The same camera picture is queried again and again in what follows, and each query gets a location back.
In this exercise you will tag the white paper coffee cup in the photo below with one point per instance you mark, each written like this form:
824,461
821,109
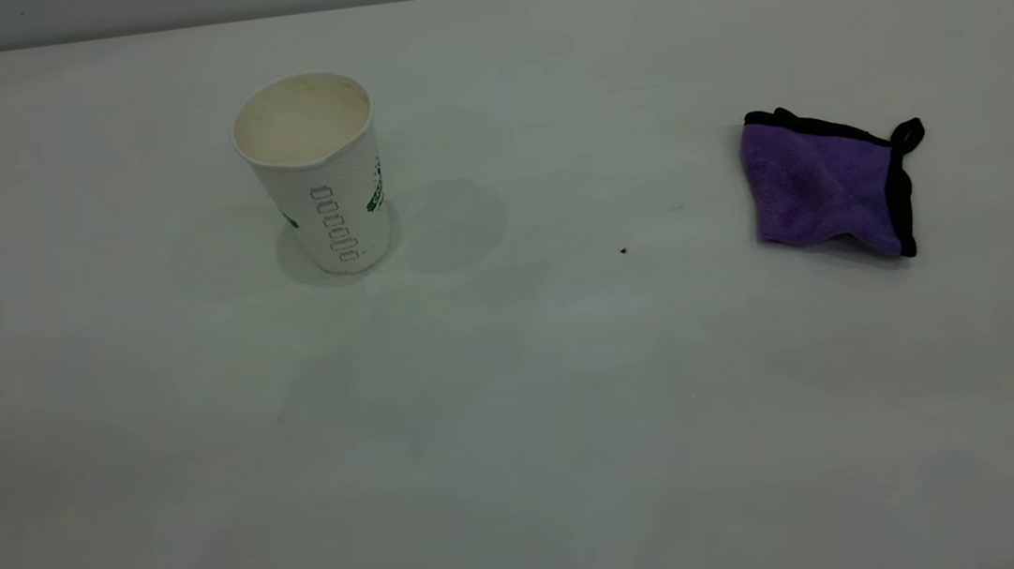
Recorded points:
321,172

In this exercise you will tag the purple cloth with black trim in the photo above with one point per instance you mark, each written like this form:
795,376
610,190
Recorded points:
822,185

